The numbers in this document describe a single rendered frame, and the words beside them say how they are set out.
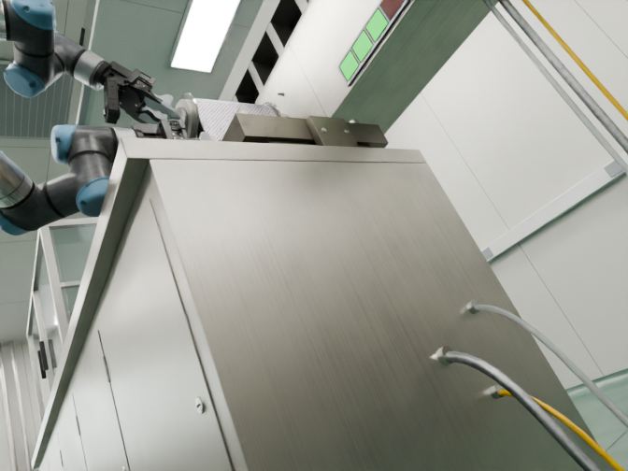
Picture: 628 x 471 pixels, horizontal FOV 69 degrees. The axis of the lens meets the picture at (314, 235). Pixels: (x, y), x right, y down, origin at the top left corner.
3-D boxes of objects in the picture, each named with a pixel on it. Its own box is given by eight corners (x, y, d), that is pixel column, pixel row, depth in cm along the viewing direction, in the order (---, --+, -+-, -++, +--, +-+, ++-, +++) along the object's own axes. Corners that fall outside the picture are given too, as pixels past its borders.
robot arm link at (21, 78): (-3, 47, 93) (32, 24, 100) (1, 89, 101) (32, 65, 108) (35, 67, 95) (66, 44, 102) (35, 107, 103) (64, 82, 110)
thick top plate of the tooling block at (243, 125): (217, 186, 99) (208, 164, 101) (353, 182, 123) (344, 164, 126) (245, 135, 88) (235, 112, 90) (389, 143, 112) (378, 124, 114)
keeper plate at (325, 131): (324, 161, 96) (304, 121, 100) (359, 162, 102) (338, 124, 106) (330, 153, 94) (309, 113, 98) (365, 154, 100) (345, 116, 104)
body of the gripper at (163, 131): (186, 120, 105) (132, 116, 98) (196, 149, 102) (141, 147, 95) (177, 142, 111) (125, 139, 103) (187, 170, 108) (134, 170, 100)
